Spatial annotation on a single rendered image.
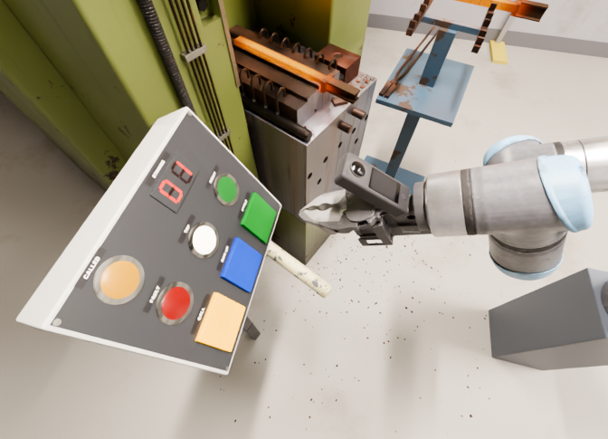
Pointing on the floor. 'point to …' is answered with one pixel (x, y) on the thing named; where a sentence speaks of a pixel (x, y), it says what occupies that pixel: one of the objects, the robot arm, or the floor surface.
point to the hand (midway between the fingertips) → (304, 211)
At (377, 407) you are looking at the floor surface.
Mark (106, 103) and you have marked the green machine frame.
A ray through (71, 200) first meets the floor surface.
